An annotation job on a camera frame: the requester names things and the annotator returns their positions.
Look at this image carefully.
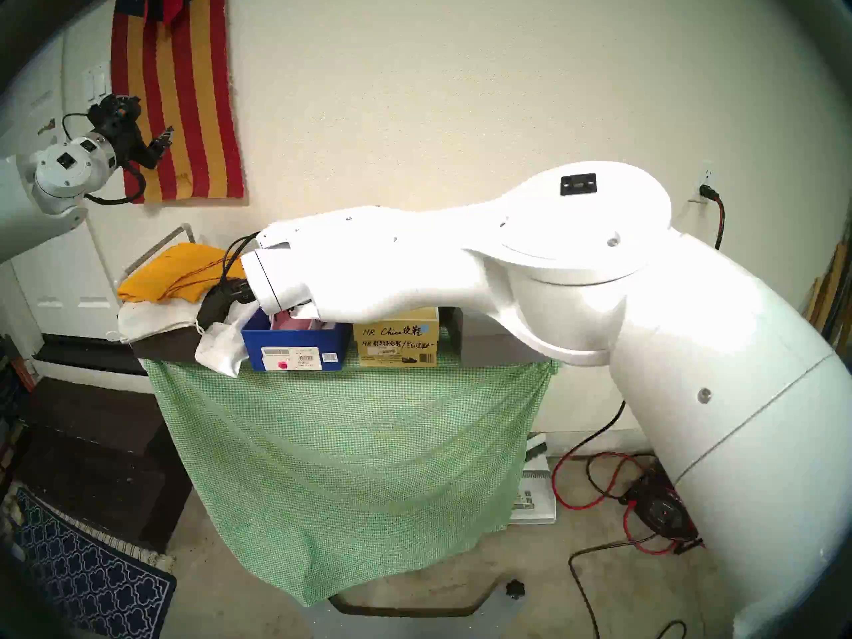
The black door sill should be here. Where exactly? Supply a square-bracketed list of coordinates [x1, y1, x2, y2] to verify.
[32, 334, 148, 377]

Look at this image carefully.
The white light switch plate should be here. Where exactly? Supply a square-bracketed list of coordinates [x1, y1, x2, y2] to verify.
[83, 61, 111, 103]

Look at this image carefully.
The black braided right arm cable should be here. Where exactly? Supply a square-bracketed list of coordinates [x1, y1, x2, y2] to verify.
[216, 230, 264, 306]

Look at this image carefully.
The green checkered tablecloth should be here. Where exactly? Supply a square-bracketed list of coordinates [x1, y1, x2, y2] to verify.
[141, 347, 562, 609]

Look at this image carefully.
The tan handwritten shoe box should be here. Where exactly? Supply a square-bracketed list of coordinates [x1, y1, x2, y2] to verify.
[352, 306, 441, 369]

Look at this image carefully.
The white dust bag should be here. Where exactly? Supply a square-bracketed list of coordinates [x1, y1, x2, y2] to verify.
[194, 301, 262, 379]

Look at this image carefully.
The blue patterned rug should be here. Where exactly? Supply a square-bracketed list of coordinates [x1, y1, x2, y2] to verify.
[0, 487, 178, 639]

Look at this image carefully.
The stacked books clutter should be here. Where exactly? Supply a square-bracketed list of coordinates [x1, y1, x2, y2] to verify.
[0, 334, 42, 433]

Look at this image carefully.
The white appliance under table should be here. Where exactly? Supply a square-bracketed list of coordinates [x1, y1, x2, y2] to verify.
[515, 431, 558, 526]

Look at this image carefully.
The blue labelled shoe box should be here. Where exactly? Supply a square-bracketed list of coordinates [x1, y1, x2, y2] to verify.
[240, 308, 354, 373]

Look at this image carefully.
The grey Vionic shoe box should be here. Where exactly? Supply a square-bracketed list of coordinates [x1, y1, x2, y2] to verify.
[455, 306, 557, 369]

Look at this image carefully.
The white folded cloth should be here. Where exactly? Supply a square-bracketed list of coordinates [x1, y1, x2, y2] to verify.
[118, 296, 208, 345]

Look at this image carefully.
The pink clog shoe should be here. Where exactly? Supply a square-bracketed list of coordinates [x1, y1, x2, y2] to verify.
[271, 309, 327, 331]

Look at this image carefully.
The black floor cable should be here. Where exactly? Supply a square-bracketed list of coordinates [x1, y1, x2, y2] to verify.
[568, 540, 688, 639]

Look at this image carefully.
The white panel door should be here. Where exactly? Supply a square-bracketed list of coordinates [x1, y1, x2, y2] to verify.
[0, 35, 144, 343]

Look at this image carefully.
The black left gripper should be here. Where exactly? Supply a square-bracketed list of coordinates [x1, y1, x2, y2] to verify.
[87, 95, 175, 172]

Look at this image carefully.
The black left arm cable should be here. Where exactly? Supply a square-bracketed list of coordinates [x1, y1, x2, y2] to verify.
[62, 112, 148, 205]

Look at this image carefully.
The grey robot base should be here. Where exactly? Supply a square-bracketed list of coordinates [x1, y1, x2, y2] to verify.
[286, 574, 521, 639]

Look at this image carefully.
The yellow folded cloth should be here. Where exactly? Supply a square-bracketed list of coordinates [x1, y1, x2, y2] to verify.
[117, 242, 234, 305]

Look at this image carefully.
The dark wooden step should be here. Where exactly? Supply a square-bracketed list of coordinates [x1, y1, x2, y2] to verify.
[12, 374, 194, 556]

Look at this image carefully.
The grey cart handle tube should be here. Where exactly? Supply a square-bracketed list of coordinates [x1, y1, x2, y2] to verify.
[121, 222, 196, 283]

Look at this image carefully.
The black reel with red cable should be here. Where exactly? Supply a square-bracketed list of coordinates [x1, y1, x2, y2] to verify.
[551, 449, 708, 556]

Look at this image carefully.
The burlap striped flag hanging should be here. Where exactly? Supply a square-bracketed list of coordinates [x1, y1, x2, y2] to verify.
[110, 0, 246, 205]

